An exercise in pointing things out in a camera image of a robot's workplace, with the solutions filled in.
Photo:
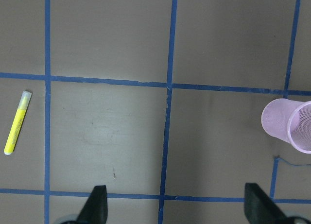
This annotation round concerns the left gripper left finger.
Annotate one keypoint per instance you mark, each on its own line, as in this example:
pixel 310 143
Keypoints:
pixel 95 210

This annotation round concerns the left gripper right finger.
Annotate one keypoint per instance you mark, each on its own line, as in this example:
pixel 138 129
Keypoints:
pixel 260 209

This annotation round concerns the pink mesh cup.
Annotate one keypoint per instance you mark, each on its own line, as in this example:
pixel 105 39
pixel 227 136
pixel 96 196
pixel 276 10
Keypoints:
pixel 289 121

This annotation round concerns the yellow marker pen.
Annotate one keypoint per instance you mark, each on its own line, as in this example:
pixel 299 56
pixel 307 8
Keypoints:
pixel 17 123

